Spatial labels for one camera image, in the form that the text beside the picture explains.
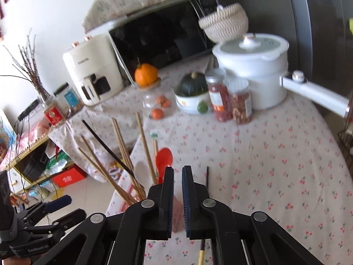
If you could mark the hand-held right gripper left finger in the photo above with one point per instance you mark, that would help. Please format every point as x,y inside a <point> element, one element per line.
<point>169,198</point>

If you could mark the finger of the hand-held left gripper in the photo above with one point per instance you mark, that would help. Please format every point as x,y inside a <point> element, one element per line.
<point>55,204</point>
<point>69,220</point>

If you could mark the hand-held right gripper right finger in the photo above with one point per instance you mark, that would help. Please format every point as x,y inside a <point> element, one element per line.
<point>187,198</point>

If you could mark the black chopstick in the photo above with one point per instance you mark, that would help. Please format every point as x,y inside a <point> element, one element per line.
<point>107,149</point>
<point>207,176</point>

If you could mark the red box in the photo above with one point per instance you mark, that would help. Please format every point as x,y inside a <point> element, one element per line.
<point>69,176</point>

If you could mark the red plastic spoon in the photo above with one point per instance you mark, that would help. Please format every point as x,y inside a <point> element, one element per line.
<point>164,160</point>

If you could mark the white plastic spoon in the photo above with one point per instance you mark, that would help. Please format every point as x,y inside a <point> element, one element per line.
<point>142,171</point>

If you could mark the green white plastic bag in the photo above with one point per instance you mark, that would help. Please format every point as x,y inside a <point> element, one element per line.
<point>56,161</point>

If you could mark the black box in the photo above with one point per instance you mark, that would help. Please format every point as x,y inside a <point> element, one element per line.
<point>33,162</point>

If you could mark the white printed plastic bag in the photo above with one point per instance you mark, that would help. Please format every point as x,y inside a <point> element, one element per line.
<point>92,172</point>

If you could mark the wooden shelf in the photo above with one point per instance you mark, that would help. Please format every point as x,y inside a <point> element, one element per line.
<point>27,153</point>

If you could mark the bunch of wooden chopsticks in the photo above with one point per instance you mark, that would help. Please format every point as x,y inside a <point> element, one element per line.
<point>121,149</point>

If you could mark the pink cloth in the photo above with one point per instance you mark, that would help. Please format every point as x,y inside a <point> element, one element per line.
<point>33,129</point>

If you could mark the colourful printed pack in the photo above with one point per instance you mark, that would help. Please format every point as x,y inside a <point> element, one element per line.
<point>7,138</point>

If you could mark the small orange fruit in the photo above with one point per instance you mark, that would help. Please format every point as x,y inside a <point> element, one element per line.
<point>157,113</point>
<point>164,101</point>

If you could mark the red label glass jar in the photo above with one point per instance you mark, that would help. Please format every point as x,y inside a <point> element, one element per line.
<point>55,114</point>

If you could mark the white ceramic bowl green knob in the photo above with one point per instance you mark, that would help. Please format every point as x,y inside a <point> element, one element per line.
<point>187,103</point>

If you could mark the black power strip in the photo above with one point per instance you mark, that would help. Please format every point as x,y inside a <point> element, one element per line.
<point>27,110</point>

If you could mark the clear glass jar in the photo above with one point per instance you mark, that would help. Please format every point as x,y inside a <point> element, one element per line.
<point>150,99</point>

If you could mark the jar of red dried food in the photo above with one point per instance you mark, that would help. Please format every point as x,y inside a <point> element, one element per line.
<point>220,99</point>

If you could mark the blue label jar black lid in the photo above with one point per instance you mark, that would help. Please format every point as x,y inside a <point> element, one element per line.
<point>70,99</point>

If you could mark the dark green pumpkin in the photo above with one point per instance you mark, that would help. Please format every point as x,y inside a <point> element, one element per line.
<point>193,84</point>

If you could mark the large orange fruit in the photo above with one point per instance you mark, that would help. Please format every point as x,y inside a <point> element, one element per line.
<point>146,73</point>

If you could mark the cream air fryer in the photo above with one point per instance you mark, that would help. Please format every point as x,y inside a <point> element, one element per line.
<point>88,69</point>

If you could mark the white electric pot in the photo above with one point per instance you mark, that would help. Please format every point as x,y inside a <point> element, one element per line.
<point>248,71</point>

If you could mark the bunch of dry twigs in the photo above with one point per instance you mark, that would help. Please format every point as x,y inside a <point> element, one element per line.
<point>30,66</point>

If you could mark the black microwave oven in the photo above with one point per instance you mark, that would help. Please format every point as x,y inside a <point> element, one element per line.
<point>160,38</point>

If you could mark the grey refrigerator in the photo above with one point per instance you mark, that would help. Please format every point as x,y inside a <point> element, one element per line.
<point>317,33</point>

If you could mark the yellow green object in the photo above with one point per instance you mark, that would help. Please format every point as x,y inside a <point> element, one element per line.
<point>351,24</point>

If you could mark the red knot wall decoration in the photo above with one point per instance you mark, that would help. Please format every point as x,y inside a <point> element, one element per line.
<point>1,9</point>

